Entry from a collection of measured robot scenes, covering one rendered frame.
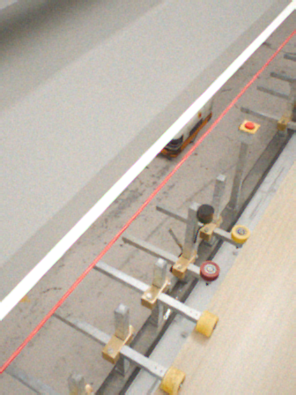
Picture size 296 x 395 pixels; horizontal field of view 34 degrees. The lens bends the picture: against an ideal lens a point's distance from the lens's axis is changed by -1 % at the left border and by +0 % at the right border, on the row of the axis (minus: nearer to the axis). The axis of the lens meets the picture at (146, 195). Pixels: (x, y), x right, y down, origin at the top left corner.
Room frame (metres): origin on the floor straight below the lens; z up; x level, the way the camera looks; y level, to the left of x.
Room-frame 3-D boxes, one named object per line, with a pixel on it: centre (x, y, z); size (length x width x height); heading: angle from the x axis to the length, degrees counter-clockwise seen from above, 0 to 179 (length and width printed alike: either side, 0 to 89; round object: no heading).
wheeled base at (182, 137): (3.30, -0.10, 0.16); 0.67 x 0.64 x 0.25; 150
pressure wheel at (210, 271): (1.19, -0.26, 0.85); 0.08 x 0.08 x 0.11
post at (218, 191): (1.50, -0.31, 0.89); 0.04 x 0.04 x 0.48; 60
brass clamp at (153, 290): (1.04, -0.05, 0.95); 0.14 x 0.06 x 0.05; 150
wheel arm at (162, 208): (1.49, -0.24, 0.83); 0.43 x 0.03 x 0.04; 60
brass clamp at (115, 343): (0.83, 0.08, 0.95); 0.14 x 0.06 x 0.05; 150
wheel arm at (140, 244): (1.29, -0.09, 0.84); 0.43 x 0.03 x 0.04; 60
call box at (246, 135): (1.72, -0.44, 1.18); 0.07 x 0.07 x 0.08; 60
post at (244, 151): (1.73, -0.44, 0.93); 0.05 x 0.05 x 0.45; 60
